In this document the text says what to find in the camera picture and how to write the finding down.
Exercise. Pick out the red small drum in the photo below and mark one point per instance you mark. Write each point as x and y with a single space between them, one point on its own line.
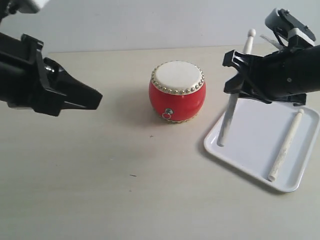
177 90

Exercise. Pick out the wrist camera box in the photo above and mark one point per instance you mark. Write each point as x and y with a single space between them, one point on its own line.
281 22
11 7

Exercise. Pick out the white plastic tray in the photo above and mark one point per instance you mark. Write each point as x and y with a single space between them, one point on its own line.
255 137

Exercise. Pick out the wooden drumstick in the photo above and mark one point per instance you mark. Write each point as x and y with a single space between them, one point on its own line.
273 174
236 83

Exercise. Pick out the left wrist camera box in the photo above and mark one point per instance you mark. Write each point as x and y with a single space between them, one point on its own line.
11 7

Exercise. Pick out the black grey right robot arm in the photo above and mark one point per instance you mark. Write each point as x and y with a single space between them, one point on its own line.
286 76

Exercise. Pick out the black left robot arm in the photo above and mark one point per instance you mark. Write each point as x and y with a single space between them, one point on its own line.
51 65

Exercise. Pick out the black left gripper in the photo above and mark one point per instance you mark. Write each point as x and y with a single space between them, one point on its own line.
28 85

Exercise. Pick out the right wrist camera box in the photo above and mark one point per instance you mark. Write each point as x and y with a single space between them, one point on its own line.
281 22

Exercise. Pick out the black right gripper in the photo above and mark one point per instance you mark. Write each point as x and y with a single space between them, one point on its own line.
285 76

